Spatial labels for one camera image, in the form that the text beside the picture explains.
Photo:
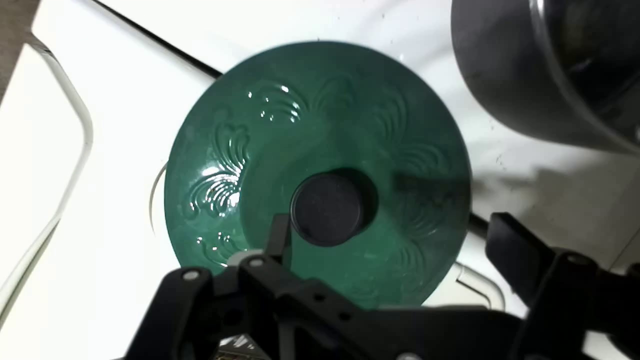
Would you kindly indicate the dark grey saucepan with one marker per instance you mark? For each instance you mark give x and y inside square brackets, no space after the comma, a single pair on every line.
[558,71]

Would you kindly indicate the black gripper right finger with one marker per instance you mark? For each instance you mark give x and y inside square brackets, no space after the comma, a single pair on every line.
[567,294]

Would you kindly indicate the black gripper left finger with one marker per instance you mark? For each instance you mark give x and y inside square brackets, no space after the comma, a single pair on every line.
[290,319]

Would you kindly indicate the green pan lid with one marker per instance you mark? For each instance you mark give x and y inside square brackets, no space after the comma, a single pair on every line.
[350,145]

